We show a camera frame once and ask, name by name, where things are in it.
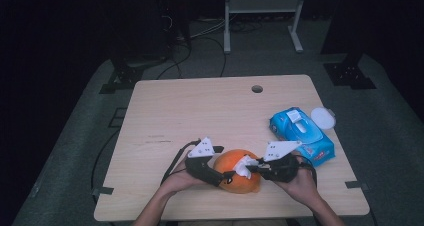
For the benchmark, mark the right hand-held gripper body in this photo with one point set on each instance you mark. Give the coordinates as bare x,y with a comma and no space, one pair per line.
280,167

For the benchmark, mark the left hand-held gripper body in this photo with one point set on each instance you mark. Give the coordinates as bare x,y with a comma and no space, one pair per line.
200,167

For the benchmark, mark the white wet wipe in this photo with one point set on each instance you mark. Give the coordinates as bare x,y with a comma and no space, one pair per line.
243,167

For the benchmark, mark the orange plush toy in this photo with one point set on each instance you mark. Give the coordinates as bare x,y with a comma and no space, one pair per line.
226,161

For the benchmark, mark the blue wet wipes pack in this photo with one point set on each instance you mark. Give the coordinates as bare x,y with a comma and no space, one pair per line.
310,142

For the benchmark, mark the person's left hand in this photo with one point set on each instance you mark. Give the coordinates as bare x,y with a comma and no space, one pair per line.
178,182

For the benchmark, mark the person's right hand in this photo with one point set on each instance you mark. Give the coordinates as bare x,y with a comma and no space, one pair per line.
301,187

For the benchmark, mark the white round dish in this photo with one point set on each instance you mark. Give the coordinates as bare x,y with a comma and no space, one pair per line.
323,118

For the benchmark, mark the dark tape strip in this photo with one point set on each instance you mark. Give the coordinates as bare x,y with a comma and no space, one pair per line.
103,190
356,185

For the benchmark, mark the black stand base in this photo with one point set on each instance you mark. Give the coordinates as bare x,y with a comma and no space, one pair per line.
350,76
128,74

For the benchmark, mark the white metal stand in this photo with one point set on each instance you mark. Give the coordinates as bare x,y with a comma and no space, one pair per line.
263,5

